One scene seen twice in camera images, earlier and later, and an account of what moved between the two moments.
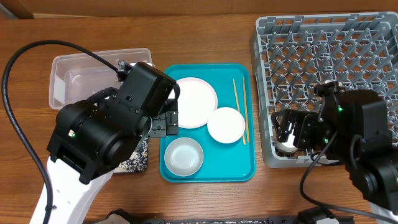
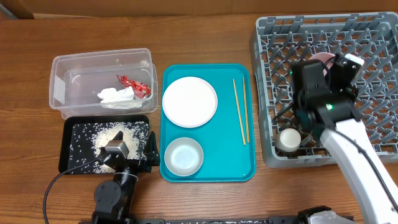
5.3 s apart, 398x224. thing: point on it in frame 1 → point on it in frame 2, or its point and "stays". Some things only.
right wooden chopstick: x=245 y=111 stays
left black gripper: x=167 y=121 → x=147 y=152
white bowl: x=226 y=125 → x=324 y=57
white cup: x=288 y=145 stays
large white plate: x=197 y=100 stays
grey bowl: x=183 y=157 stays
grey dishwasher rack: x=293 y=53 stays
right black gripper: x=303 y=118 → x=347 y=84
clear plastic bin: x=75 y=76 stays
